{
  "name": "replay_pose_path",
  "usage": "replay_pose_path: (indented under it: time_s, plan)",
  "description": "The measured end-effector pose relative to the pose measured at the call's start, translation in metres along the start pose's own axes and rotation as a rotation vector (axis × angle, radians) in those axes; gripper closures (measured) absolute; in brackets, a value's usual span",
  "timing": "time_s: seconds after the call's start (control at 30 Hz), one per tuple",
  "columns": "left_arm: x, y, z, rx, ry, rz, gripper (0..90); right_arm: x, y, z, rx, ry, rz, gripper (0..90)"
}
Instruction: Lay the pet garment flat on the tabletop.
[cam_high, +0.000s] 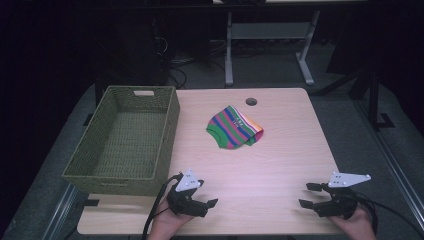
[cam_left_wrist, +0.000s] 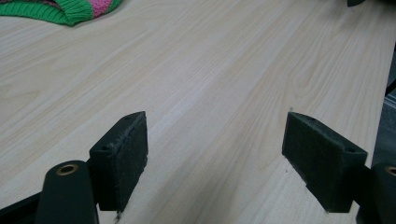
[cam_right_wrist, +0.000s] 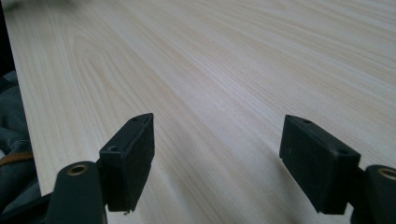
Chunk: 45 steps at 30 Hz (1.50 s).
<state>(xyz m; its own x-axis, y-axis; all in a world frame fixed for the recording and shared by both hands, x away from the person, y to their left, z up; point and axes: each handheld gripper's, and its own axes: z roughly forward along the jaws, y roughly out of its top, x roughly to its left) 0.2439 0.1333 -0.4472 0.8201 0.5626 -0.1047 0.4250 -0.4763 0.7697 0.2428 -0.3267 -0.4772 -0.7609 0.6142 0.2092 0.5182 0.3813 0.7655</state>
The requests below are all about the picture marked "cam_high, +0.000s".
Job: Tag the green woven basket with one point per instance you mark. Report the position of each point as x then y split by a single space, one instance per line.
130 143

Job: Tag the person's left hand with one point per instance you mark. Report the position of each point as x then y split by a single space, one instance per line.
166 223

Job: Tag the black table clamp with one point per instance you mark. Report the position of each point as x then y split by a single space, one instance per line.
89 202

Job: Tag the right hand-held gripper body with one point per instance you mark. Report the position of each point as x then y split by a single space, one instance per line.
336 203

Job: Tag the striped knitted pet sweater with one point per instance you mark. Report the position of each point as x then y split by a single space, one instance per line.
235 128

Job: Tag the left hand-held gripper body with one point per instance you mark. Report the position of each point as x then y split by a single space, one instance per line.
186 203

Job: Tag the person's right hand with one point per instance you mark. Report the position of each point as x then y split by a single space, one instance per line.
356 226

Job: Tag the metal floor rail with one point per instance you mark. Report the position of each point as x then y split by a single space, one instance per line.
400 166
60 213

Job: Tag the grey metal table frame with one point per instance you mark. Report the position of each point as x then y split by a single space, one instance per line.
266 31

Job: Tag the black metal stand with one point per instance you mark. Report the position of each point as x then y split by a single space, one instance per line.
373 96

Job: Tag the dark cabinet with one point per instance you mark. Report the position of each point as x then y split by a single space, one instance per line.
133 50

